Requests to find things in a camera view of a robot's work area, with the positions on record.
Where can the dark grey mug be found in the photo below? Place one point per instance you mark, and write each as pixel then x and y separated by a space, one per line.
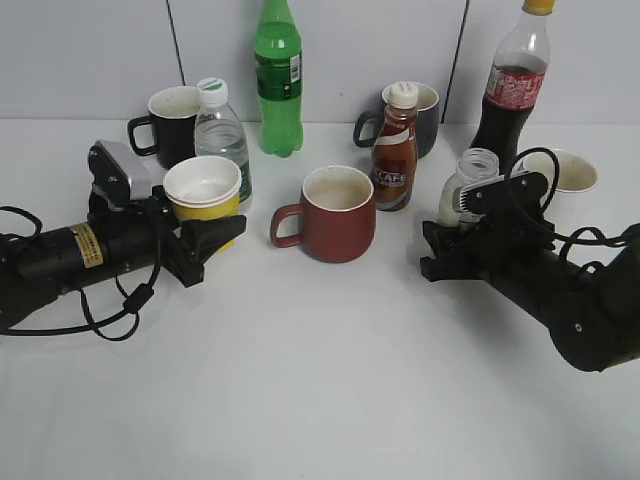
pixel 427 122

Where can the yellow paper cup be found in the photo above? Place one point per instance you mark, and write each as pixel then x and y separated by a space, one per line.
pixel 203 188

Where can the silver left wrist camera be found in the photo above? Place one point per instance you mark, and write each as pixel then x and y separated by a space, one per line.
pixel 119 177

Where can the red ceramic mug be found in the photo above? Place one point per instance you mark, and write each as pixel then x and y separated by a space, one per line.
pixel 335 218

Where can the green soda bottle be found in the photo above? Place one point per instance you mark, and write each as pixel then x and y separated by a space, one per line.
pixel 278 68

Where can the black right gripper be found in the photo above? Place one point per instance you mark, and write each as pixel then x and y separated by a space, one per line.
pixel 499 247

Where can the brown coffee drink bottle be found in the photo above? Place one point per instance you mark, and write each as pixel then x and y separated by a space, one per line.
pixel 395 149

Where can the black ceramic mug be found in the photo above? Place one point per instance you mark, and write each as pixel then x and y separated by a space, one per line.
pixel 171 114

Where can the white ceramic mug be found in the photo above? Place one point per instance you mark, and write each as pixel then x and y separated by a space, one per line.
pixel 576 174

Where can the cola bottle yellow cap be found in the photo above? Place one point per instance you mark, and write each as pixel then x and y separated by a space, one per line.
pixel 516 76

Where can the milk bottle without cap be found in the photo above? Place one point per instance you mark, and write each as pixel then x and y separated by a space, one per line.
pixel 474 165

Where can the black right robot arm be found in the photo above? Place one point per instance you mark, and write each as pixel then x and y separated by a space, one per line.
pixel 592 317

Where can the clear water bottle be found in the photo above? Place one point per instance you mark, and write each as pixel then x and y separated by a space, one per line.
pixel 219 132

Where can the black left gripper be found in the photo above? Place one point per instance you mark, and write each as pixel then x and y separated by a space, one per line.
pixel 147 233

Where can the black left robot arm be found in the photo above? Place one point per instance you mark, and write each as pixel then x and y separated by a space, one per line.
pixel 38 269

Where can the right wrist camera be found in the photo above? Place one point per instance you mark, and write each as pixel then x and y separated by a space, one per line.
pixel 496 195

